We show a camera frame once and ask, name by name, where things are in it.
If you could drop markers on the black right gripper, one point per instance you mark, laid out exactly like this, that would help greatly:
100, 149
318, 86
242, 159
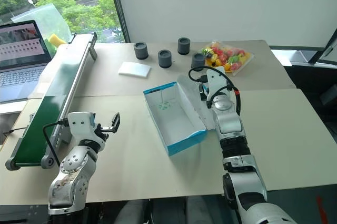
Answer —
206, 92

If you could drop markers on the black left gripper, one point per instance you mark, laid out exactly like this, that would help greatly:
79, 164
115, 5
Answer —
100, 132

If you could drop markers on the blue white box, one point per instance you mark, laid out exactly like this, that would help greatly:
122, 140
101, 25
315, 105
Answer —
173, 118

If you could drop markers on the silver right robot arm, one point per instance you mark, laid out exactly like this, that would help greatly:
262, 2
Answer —
237, 139

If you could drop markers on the green conveyor belt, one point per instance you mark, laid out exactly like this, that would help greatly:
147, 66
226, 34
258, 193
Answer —
50, 102

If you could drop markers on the dark grey cylinder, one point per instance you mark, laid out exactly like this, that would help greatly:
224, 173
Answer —
183, 46
198, 62
141, 50
164, 59

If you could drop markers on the clear bag of colourful toys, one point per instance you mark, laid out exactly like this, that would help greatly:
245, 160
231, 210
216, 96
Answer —
229, 55

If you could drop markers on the white foam pad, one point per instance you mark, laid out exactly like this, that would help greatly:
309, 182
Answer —
134, 69

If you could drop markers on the dark grey rounded shape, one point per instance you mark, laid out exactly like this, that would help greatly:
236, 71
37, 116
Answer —
135, 212

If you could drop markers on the green sponge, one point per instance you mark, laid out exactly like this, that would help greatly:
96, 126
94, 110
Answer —
50, 46

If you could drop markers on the yellow sponge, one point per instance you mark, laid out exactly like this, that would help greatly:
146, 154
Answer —
56, 40

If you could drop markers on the grey laptop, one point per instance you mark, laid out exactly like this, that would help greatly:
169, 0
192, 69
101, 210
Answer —
18, 55

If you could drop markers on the clear plastic bag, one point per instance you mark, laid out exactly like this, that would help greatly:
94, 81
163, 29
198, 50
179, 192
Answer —
50, 18

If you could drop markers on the red tape strip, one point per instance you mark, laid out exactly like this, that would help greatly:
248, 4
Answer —
321, 209

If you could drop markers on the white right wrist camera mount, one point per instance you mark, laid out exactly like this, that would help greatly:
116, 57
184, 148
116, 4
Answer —
217, 79

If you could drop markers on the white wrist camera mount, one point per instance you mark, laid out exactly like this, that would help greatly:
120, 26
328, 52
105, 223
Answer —
217, 79
79, 124

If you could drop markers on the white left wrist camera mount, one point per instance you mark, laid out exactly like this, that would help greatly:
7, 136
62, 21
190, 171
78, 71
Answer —
79, 124

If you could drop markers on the black window frame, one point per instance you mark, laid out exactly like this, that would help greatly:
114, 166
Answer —
119, 10

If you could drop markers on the black metal frame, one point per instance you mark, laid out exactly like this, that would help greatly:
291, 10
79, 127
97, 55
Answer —
316, 55

